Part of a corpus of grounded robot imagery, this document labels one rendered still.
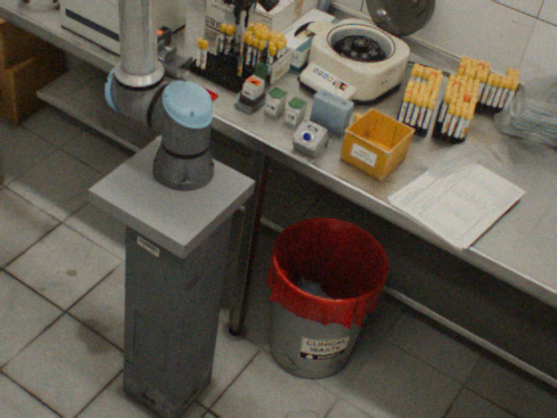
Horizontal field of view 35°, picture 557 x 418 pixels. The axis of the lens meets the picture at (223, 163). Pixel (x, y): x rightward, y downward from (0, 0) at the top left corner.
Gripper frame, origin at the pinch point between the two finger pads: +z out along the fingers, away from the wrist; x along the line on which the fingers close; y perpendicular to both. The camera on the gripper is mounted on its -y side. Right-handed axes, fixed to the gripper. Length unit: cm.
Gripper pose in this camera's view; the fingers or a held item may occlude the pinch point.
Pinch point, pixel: (244, 31)
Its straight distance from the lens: 241.0
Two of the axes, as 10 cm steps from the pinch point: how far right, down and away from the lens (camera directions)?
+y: -8.1, -4.4, 3.9
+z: -0.8, 7.4, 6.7
